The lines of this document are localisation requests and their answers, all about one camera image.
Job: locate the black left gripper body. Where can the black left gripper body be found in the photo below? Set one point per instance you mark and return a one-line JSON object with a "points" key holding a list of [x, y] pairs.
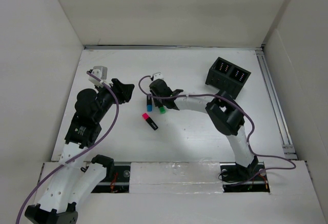
{"points": [[107, 98]]}

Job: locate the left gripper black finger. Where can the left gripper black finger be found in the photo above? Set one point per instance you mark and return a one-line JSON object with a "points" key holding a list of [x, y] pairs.
{"points": [[124, 96], [118, 84]]}

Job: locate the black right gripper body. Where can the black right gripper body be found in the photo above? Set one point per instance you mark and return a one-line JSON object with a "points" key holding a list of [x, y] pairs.
{"points": [[159, 101]]}

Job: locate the blue-capped black highlighter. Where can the blue-capped black highlighter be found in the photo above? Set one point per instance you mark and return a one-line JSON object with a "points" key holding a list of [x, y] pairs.
{"points": [[149, 104]]}

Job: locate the green-capped black highlighter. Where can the green-capped black highlighter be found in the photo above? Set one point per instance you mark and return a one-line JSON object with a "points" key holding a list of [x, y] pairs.
{"points": [[161, 108]]}

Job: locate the pink-capped black highlighter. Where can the pink-capped black highlighter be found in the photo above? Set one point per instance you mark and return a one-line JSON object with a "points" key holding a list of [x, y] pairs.
{"points": [[150, 121]]}

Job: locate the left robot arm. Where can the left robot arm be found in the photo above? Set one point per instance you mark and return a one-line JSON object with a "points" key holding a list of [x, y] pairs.
{"points": [[72, 182]]}

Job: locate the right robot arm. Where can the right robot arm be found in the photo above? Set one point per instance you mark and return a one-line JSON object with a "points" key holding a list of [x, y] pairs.
{"points": [[225, 114]]}

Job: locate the black two-compartment desk organizer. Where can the black two-compartment desk organizer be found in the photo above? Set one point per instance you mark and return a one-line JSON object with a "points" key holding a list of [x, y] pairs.
{"points": [[227, 76]]}

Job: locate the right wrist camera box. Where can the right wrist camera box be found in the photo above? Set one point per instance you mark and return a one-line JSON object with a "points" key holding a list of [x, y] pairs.
{"points": [[157, 75]]}

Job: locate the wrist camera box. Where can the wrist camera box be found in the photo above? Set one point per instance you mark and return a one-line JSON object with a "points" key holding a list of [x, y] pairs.
{"points": [[157, 75], [97, 75]]}

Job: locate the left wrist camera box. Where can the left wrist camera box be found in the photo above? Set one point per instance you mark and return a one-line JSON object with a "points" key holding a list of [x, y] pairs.
{"points": [[97, 75]]}

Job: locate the aluminium rail at back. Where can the aluminium rail at back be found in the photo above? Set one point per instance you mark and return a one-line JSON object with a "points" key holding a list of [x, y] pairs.
{"points": [[159, 47]]}

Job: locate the aluminium rail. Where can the aluminium rail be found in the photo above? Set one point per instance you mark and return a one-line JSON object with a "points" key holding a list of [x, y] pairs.
{"points": [[159, 47], [287, 144]]}

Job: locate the front mounting rail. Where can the front mounting rail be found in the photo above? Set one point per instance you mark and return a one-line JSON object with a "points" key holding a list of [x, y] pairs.
{"points": [[204, 177]]}

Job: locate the aluminium rail at right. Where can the aluminium rail at right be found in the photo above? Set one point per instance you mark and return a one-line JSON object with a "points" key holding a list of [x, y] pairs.
{"points": [[287, 144]]}

